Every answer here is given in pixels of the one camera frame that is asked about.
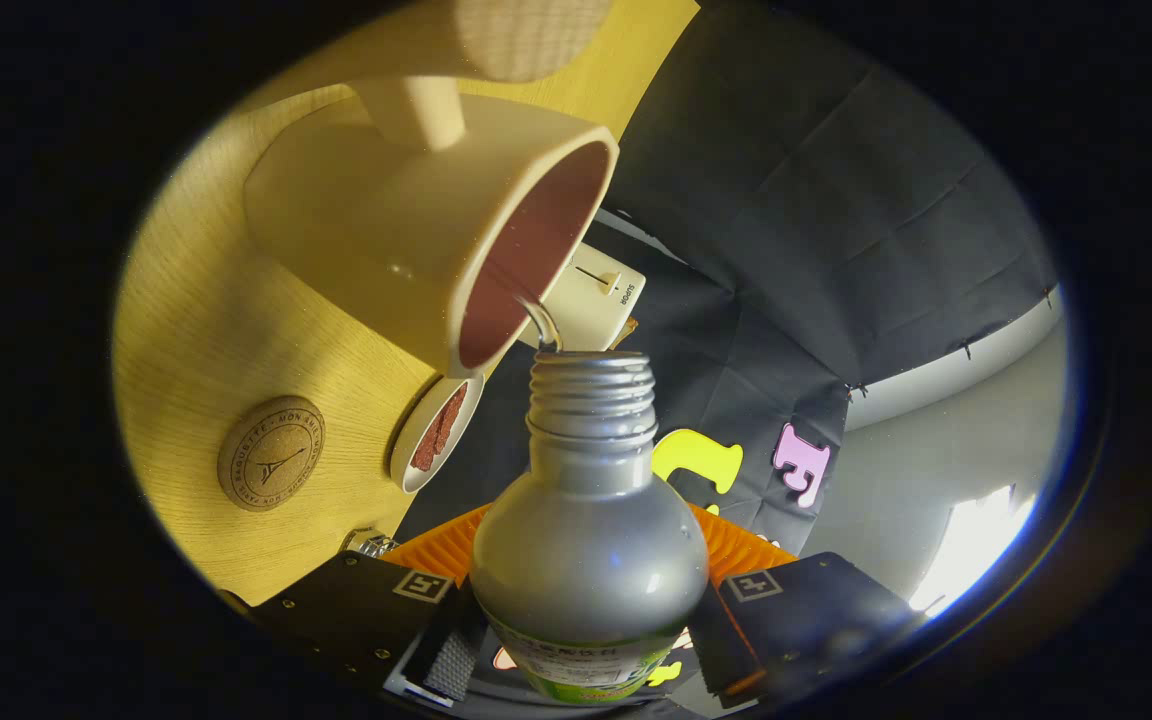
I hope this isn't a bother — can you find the clear juice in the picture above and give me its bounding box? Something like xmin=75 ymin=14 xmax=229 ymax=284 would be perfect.
xmin=521 ymin=295 xmax=564 ymax=353

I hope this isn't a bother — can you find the beige knitted cloth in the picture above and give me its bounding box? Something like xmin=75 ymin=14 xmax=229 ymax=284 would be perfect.
xmin=453 ymin=0 xmax=617 ymax=84

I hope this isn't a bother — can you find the round cork coaster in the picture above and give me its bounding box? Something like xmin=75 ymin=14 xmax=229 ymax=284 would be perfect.
xmin=217 ymin=396 xmax=326 ymax=513

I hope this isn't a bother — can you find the small white plate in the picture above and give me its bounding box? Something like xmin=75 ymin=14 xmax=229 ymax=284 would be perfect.
xmin=389 ymin=375 xmax=485 ymax=494

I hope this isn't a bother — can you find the silver bottle with green label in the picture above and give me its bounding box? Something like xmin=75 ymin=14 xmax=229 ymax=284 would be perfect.
xmin=469 ymin=350 xmax=712 ymax=704

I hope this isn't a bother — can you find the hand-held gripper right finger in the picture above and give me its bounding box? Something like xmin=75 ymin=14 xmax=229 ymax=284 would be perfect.
xmin=686 ymin=503 xmax=922 ymax=701

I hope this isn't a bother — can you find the wooden table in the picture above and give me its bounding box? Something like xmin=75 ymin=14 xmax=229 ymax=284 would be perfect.
xmin=114 ymin=0 xmax=702 ymax=606

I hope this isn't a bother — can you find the ceiling light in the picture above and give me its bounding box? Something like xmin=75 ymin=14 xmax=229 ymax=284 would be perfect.
xmin=911 ymin=487 xmax=1037 ymax=613

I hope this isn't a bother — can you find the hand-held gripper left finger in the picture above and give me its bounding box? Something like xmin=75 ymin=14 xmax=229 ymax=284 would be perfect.
xmin=221 ymin=503 xmax=490 ymax=709

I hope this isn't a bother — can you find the white toaster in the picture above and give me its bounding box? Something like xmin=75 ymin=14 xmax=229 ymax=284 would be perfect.
xmin=521 ymin=243 xmax=647 ymax=353

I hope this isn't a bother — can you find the white cup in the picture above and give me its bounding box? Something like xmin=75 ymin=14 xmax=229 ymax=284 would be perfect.
xmin=244 ymin=75 xmax=621 ymax=379

